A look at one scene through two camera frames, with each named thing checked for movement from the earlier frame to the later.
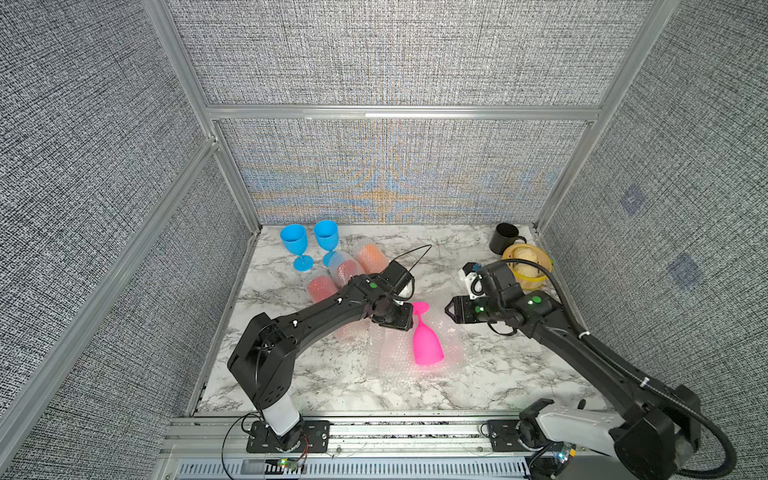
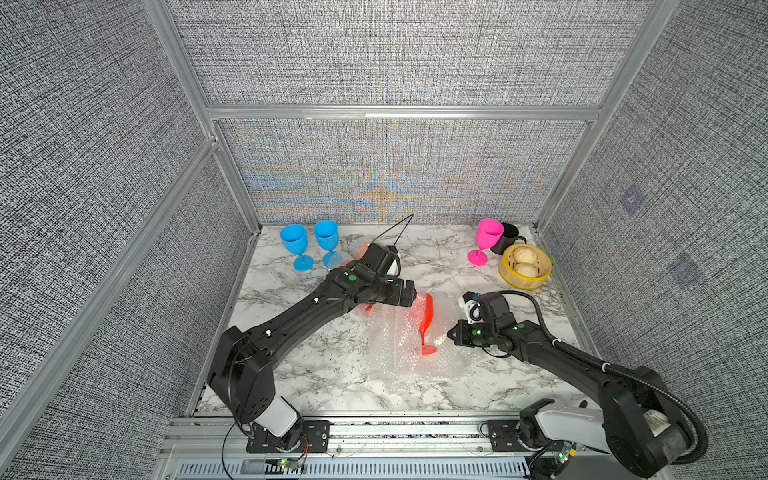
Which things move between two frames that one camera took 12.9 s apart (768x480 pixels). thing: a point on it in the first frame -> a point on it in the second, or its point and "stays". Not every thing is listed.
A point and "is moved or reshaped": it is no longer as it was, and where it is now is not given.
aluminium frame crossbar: x=403 y=113 stays
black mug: x=504 y=236 stays
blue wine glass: x=294 y=237 stays
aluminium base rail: x=215 y=447 stays
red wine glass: x=343 y=265 is moved or reshaped
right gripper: x=461 y=312 -> x=460 y=338
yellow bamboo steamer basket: x=527 y=275 stays
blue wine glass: x=327 y=235 stays
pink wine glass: x=426 y=347 -> x=488 y=234
